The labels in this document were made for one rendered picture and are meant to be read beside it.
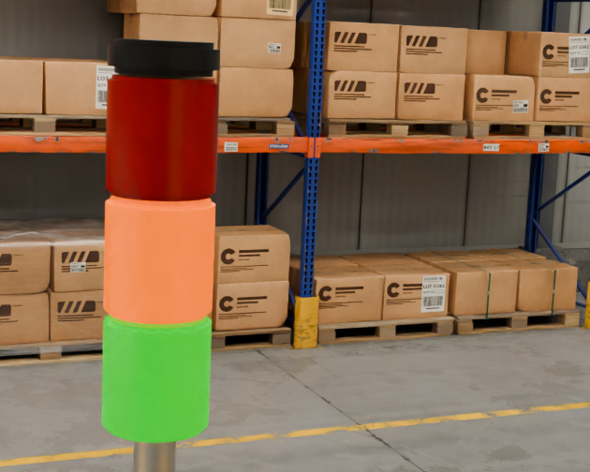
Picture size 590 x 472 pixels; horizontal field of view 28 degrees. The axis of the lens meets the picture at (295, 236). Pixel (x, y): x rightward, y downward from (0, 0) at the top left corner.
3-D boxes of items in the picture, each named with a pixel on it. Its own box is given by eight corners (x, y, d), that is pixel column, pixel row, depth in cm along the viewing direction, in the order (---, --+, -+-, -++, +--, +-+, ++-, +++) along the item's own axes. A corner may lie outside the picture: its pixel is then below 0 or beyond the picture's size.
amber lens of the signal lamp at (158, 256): (120, 328, 51) (123, 207, 50) (91, 302, 56) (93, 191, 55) (228, 321, 53) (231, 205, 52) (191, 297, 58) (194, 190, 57)
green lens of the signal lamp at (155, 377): (118, 449, 52) (120, 332, 51) (89, 414, 56) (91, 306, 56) (224, 437, 54) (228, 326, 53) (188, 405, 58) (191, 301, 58)
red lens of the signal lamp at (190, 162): (123, 203, 50) (125, 78, 49) (93, 187, 55) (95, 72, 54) (231, 200, 52) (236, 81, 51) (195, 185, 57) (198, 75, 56)
